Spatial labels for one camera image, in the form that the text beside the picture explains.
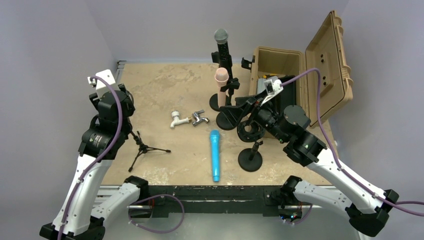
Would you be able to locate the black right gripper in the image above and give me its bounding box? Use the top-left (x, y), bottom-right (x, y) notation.
top-left (219, 88), bottom-right (289, 143)

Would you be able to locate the blue microphone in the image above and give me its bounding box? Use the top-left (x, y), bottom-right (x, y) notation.
top-left (209, 129), bottom-right (220, 183)

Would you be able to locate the black round-base shock mount stand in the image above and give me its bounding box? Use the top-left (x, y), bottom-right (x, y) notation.
top-left (237, 120), bottom-right (266, 172)

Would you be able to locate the black tripod shock mount stand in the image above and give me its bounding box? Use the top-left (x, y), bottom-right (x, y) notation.
top-left (128, 130), bottom-right (172, 173)

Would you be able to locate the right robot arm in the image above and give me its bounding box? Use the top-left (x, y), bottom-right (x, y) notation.
top-left (219, 96), bottom-right (399, 237)

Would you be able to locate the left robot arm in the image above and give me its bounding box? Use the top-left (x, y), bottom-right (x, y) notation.
top-left (39, 83), bottom-right (149, 240)

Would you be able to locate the black clip stand pink mic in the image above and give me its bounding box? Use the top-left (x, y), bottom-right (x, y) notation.
top-left (215, 77), bottom-right (240, 131)

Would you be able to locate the pink microphone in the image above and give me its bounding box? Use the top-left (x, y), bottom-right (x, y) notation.
top-left (214, 67), bottom-right (229, 108)

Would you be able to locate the black stand glitter mic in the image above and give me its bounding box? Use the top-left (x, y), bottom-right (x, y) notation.
top-left (208, 51), bottom-right (234, 113)

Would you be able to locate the black glitter microphone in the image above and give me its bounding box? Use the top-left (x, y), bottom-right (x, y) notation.
top-left (211, 28), bottom-right (233, 79)

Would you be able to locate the grey plastic box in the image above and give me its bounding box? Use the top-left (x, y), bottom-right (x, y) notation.
top-left (256, 78), bottom-right (268, 97)

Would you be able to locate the chrome metal faucet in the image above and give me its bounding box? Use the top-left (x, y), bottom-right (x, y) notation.
top-left (192, 109), bottom-right (210, 127)

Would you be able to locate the black tray insert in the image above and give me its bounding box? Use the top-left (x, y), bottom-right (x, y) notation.
top-left (274, 82), bottom-right (296, 113)

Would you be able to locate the white plastic faucet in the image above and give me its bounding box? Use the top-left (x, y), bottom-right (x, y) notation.
top-left (170, 110), bottom-right (192, 129)

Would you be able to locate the tan plastic tool case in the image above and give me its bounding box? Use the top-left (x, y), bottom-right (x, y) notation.
top-left (241, 10), bottom-right (353, 128)

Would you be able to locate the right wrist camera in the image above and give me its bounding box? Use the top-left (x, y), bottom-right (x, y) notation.
top-left (260, 76), bottom-right (284, 106)

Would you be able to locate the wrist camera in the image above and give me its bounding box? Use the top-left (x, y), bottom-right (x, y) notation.
top-left (87, 69), bottom-right (119, 98)
top-left (260, 76), bottom-right (284, 106)

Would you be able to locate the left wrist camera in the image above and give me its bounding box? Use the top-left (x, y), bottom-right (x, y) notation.
top-left (87, 69), bottom-right (119, 98)

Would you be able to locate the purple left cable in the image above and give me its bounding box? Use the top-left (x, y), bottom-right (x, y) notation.
top-left (56, 75), bottom-right (124, 240)

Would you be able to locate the purple cable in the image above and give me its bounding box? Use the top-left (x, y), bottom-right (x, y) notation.
top-left (280, 67), bottom-right (424, 218)
top-left (56, 75), bottom-right (124, 240)

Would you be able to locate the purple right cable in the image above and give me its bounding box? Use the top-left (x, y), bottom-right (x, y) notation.
top-left (280, 67), bottom-right (424, 218)

